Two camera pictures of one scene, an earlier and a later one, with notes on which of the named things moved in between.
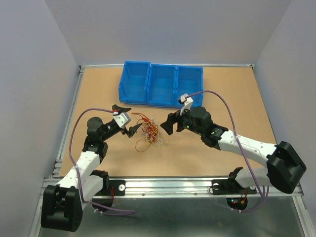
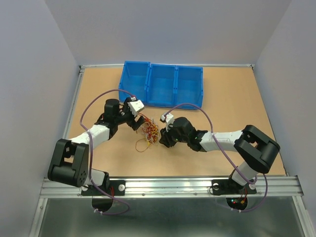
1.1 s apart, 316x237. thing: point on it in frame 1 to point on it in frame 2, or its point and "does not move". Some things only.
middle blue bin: x=161 y=89 does not move
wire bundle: x=150 y=130 does not move
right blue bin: x=189 y=80 does not move
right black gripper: x=172 y=119 to x=165 y=138
